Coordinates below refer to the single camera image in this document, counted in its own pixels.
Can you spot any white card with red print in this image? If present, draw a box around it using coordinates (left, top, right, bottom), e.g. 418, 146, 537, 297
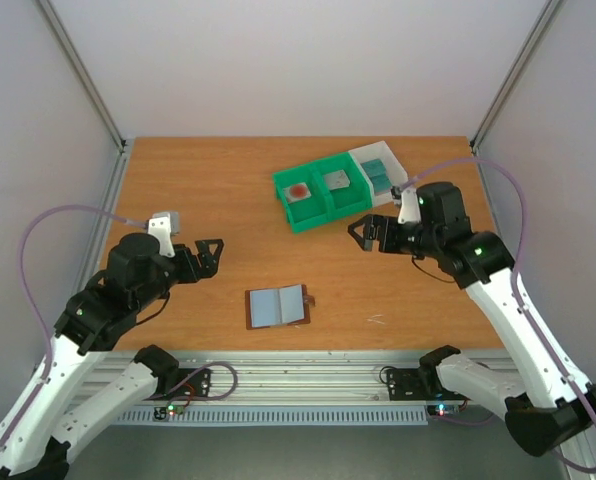
323, 170, 351, 192

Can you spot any brown leather card holder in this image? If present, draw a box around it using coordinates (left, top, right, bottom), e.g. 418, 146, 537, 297
244, 284, 316, 330

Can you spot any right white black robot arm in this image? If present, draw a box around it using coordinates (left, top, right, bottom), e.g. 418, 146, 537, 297
348, 182, 596, 457

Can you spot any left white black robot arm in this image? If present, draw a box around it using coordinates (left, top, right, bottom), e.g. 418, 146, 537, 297
0, 233, 224, 479

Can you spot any teal card in white bin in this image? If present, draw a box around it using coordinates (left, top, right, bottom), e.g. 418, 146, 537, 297
370, 174, 392, 196

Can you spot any green middle bin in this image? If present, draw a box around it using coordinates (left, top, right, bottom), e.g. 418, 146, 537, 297
313, 152, 373, 221

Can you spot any green bin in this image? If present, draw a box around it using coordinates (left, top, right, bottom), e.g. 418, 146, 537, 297
272, 165, 328, 234
313, 152, 373, 221

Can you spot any white bin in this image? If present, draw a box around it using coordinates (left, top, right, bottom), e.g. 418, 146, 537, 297
348, 141, 409, 207

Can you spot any green left bin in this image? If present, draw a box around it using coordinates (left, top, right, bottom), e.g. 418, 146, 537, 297
272, 165, 328, 234

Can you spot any left circuit board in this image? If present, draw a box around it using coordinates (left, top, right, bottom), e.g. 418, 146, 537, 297
153, 404, 186, 421

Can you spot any circuit board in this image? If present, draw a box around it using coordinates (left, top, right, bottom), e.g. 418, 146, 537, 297
153, 404, 186, 421
427, 403, 466, 417

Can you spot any right circuit board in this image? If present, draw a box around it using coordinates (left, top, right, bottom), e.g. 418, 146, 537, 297
427, 403, 466, 417

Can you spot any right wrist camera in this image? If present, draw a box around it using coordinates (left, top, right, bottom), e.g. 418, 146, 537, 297
391, 186, 420, 224

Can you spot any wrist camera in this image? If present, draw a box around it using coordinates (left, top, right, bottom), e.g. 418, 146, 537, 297
147, 211, 180, 258
391, 186, 420, 224

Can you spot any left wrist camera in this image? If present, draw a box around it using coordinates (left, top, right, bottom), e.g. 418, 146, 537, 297
147, 211, 180, 258

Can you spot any aluminium front rail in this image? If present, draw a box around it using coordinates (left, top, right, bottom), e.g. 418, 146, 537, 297
22, 349, 574, 406

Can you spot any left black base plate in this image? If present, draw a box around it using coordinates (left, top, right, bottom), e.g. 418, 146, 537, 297
149, 368, 211, 401

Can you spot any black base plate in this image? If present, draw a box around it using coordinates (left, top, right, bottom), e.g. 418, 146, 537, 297
378, 366, 467, 402
149, 368, 211, 401

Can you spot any left aluminium frame post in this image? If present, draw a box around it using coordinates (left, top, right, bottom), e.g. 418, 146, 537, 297
35, 0, 129, 151

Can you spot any aluminium frame post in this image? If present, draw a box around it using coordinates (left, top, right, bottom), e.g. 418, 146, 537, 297
470, 0, 567, 151
35, 0, 129, 151

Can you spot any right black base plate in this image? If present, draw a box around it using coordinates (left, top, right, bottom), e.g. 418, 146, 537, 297
378, 366, 467, 402

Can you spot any grey slotted cable duct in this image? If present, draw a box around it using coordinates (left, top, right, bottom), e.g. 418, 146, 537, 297
115, 405, 428, 428

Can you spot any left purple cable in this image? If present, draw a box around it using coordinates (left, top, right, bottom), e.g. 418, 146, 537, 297
0, 204, 152, 479

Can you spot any right aluminium frame post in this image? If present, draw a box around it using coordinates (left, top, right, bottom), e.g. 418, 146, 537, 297
470, 0, 567, 151

